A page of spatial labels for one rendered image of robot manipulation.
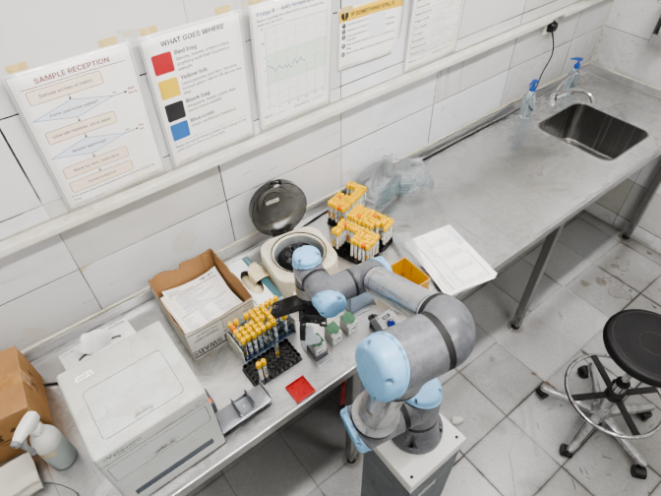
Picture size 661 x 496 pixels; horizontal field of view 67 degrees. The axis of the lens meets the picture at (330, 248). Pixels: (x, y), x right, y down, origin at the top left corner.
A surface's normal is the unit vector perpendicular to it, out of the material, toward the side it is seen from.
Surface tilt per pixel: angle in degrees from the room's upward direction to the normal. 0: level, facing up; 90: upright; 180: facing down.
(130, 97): 94
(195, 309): 0
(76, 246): 90
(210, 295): 2
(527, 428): 0
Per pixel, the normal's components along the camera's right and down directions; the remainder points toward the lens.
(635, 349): 0.04, -0.71
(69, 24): 0.61, 0.56
